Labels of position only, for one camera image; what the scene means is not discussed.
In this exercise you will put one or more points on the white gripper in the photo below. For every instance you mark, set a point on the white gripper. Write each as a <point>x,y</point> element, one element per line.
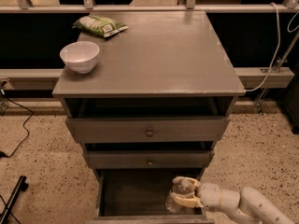
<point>210,196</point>

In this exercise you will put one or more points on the clear plastic water bottle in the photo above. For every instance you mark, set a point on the clear plastic water bottle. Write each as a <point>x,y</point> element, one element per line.
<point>181,187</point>

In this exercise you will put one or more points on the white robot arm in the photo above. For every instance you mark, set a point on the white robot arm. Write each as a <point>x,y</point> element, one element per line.
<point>247,206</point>

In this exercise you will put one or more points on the grey open bottom drawer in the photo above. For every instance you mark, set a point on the grey open bottom drawer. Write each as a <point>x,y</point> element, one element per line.
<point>137,196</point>

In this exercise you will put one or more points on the grey top drawer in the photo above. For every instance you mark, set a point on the grey top drawer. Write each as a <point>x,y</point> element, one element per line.
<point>120,130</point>

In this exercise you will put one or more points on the grey middle drawer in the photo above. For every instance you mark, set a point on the grey middle drawer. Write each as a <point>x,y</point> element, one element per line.
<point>148,159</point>

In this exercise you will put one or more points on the grey wooden drawer cabinet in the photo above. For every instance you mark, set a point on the grey wooden drawer cabinet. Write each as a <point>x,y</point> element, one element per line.
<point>164,65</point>

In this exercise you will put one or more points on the black stand leg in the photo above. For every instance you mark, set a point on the black stand leg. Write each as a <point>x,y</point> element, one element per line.
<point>21,186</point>

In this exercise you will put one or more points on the white ceramic bowl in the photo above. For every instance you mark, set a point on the white ceramic bowl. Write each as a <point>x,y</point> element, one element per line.
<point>80,56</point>

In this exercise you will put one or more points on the green snack bag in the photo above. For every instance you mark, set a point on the green snack bag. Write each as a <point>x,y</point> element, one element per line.
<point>99,25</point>

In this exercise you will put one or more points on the metal railing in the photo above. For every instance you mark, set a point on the metal railing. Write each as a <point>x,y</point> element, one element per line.
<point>53,6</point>

